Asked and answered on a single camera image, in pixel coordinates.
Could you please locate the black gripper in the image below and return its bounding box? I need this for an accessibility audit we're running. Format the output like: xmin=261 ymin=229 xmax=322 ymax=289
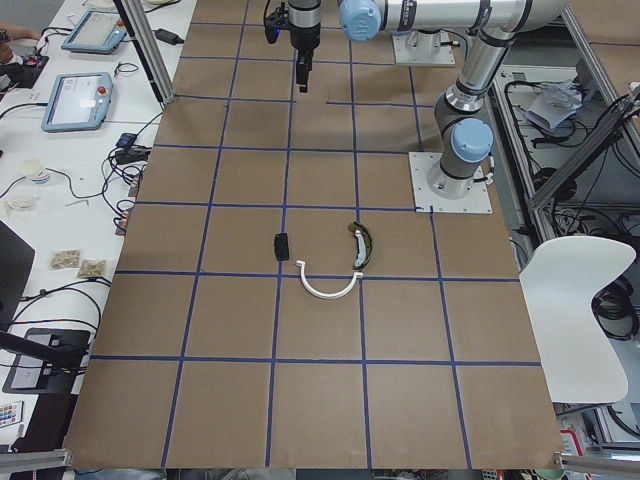
xmin=289 ymin=23 xmax=321 ymax=93

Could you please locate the black monitor stand base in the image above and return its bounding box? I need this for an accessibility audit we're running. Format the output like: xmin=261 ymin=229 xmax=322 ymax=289
xmin=1 ymin=328 xmax=90 ymax=394

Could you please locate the roll of white tape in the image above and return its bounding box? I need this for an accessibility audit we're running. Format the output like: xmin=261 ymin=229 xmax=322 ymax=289
xmin=21 ymin=158 xmax=51 ymax=185

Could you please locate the small black plastic part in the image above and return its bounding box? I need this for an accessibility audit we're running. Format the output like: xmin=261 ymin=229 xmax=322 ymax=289
xmin=274 ymin=232 xmax=290 ymax=262

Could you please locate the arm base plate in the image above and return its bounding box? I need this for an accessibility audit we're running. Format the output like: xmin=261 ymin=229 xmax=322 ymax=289
xmin=392 ymin=30 xmax=455 ymax=67
xmin=409 ymin=152 xmax=493 ymax=215

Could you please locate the black power adapter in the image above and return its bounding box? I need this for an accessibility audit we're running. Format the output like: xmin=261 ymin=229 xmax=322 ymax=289
xmin=154 ymin=28 xmax=184 ymax=45

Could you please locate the blue teach pendant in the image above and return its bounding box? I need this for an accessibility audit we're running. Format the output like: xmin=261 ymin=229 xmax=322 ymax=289
xmin=41 ymin=72 xmax=113 ymax=133
xmin=61 ymin=10 xmax=127 ymax=55

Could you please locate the aluminium frame post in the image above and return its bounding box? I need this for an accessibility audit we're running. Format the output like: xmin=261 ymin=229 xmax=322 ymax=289
xmin=114 ymin=0 xmax=175 ymax=105

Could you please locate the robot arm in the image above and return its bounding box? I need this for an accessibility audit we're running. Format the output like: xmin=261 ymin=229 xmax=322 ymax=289
xmin=338 ymin=0 xmax=568 ymax=199
xmin=288 ymin=0 xmax=321 ymax=93

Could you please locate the blue teach pendant far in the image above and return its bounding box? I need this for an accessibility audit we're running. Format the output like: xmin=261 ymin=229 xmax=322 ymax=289
xmin=61 ymin=10 xmax=127 ymax=55

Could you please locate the olive curved brake shoe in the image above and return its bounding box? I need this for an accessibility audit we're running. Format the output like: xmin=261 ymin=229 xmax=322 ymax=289
xmin=348 ymin=221 xmax=374 ymax=271

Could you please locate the white curved plastic piece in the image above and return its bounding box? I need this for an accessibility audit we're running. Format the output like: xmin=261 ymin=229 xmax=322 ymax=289
xmin=295 ymin=260 xmax=364 ymax=301

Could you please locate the white chair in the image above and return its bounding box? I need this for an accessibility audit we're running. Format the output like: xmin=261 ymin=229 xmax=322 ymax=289
xmin=520 ymin=236 xmax=636 ymax=404

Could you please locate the blue teach pendant near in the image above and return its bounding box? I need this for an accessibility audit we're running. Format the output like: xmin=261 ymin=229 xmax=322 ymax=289
xmin=41 ymin=72 xmax=113 ymax=133

